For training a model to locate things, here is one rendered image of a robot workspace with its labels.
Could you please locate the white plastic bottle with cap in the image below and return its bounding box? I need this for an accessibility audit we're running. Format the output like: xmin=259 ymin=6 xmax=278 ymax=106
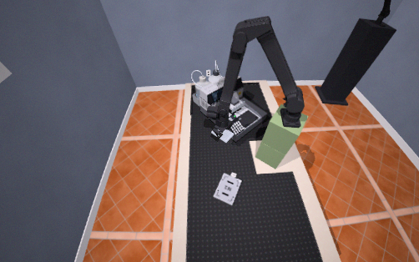
xmin=195 ymin=76 xmax=210 ymax=100

